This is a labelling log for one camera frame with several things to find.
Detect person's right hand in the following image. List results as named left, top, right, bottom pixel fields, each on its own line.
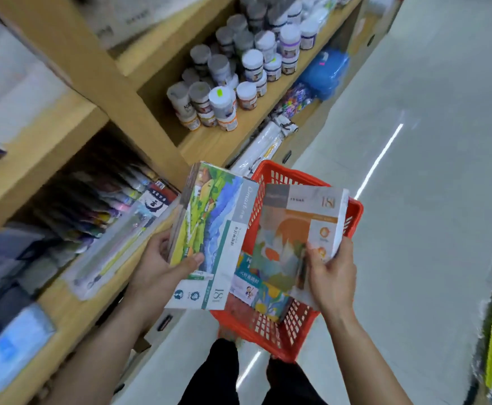
left=305, top=237, right=358, bottom=315

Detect person's left hand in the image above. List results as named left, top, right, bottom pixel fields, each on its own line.
left=129, top=229, right=205, bottom=313

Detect orange pastel paint set box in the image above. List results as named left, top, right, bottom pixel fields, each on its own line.
left=252, top=184, right=350, bottom=310

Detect landscape print paint set box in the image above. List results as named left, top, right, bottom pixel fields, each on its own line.
left=164, top=161, right=260, bottom=311

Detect person's right forearm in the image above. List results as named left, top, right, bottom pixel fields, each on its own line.
left=323, top=303, right=413, bottom=405

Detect person's left forearm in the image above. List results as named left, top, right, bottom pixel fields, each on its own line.
left=39, top=287, right=166, bottom=405

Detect red plastic shopping basket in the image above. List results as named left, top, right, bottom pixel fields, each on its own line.
left=210, top=160, right=364, bottom=363

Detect colourful box with cartoon label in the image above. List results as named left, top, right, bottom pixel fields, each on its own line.
left=230, top=253, right=293, bottom=323

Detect clear brush set packet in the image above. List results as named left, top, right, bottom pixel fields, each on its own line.
left=62, top=202, right=162, bottom=301

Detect row of paint tube packets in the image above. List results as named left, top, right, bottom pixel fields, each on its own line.
left=31, top=139, right=179, bottom=253

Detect white rolled canvas pack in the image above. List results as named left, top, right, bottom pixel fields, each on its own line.
left=229, top=114, right=299, bottom=178

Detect person's black trousers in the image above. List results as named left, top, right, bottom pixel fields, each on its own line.
left=178, top=338, right=327, bottom=405

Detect bag of colourful small items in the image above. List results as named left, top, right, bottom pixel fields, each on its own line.
left=273, top=82, right=314, bottom=119

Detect wooden shelving unit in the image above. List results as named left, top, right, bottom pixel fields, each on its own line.
left=0, top=0, right=403, bottom=405

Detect blue plastic bag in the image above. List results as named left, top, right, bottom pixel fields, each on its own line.
left=299, top=48, right=351, bottom=102

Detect light blue flat packet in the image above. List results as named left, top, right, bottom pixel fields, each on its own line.
left=0, top=303, right=57, bottom=399

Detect group of white paint jars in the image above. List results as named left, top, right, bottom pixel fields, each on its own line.
left=167, top=0, right=354, bottom=132

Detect white paper stack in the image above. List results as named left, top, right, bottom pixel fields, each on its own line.
left=0, top=4, right=69, bottom=144

